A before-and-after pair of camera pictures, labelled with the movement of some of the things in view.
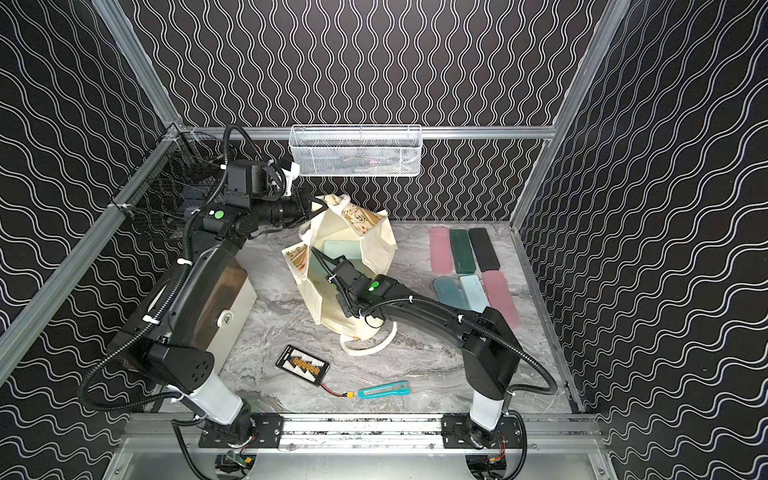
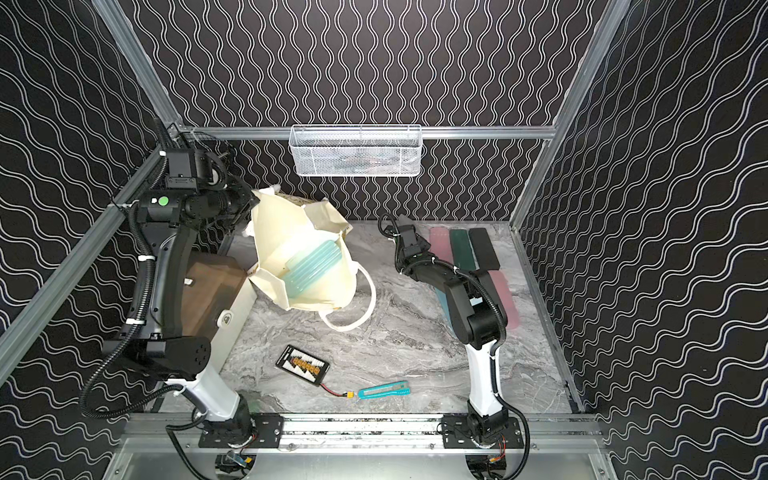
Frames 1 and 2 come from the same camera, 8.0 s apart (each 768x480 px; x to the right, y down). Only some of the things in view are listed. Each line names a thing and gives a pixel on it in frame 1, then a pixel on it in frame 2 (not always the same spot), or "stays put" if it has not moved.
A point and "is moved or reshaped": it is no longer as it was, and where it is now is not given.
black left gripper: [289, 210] to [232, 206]
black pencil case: [483, 249] stays put
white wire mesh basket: [355, 151] stays put
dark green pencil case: [462, 251] stays put
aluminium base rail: [547, 434] stays put
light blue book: [350, 249] to [306, 269]
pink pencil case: [499, 296] stays put
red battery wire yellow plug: [349, 394] stays put
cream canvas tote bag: [341, 227] is moved or reshaped
